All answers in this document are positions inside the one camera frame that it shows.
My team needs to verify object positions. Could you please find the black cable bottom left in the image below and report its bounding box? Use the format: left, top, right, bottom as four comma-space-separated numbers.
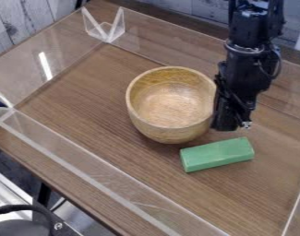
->
0, 204, 59, 236

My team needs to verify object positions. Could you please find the black table leg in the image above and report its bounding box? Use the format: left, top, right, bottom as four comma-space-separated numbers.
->
37, 183, 52, 207

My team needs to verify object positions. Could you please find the grey metal base plate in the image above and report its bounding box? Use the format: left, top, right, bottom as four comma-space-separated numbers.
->
53, 215, 84, 236

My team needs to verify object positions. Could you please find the green rectangular block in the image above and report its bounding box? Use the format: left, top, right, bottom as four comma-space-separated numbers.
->
179, 137, 254, 172

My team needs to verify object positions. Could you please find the clear acrylic front wall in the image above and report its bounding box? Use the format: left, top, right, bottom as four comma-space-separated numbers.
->
0, 93, 229, 236

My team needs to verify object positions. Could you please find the brown wooden bowl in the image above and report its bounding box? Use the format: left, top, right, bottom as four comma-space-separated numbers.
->
124, 66, 215, 144

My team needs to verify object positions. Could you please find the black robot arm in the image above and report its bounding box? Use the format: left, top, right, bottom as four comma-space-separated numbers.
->
211, 0, 285, 131

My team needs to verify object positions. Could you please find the clear acrylic corner bracket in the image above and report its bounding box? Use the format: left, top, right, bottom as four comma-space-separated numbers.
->
80, 7, 124, 43

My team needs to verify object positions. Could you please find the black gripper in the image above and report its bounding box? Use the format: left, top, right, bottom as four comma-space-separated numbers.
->
211, 40, 281, 132

